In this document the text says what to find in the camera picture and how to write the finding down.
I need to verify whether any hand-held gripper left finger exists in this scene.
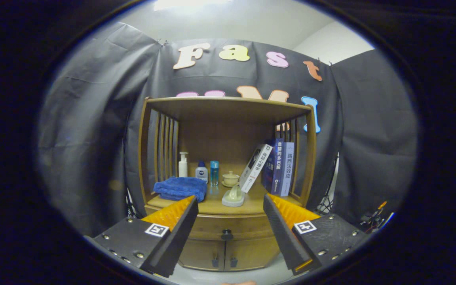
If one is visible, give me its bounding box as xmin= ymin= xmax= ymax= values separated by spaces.
xmin=91 ymin=195 xmax=199 ymax=277

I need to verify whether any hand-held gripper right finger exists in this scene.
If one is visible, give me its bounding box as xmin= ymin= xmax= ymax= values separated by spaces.
xmin=263 ymin=193 xmax=368 ymax=276

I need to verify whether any wooden drawer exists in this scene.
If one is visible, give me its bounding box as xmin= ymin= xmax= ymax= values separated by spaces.
xmin=145 ymin=204 xmax=304 ymax=241

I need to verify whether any pale green scrub brush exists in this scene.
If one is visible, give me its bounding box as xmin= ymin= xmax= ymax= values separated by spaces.
xmin=222 ymin=186 xmax=246 ymax=207

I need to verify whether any wooden cabinet door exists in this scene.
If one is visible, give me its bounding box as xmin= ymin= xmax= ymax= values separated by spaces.
xmin=177 ymin=237 xmax=226 ymax=272
xmin=224 ymin=237 xmax=282 ymax=272

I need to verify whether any wooden countertop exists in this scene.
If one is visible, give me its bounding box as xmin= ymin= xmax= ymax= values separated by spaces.
xmin=148 ymin=184 xmax=304 ymax=216

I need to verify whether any wooden cabinet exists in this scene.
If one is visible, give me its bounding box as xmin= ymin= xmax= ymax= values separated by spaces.
xmin=138 ymin=96 xmax=317 ymax=272

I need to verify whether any folded blue towel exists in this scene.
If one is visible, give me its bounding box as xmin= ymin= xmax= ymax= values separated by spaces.
xmin=153 ymin=177 xmax=207 ymax=202

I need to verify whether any dark blue book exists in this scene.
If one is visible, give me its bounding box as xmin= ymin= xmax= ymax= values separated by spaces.
xmin=262 ymin=138 xmax=285 ymax=196

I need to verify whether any pale grey-blue book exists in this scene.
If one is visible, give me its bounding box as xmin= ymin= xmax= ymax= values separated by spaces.
xmin=280 ymin=142 xmax=295 ymax=197

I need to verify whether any white bottle with blue cap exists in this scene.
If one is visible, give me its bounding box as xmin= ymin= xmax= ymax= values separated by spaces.
xmin=195 ymin=160 xmax=208 ymax=183

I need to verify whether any white pump bottle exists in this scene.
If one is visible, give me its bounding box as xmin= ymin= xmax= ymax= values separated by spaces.
xmin=178 ymin=152 xmax=189 ymax=178

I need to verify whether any white book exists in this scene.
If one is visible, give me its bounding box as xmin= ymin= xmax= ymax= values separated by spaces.
xmin=239 ymin=143 xmax=273 ymax=194

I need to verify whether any beige lidded teacup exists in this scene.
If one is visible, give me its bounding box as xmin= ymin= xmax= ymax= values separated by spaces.
xmin=222 ymin=171 xmax=240 ymax=188

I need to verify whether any orange and black device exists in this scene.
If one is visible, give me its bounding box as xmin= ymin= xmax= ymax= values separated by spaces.
xmin=359 ymin=201 xmax=389 ymax=232

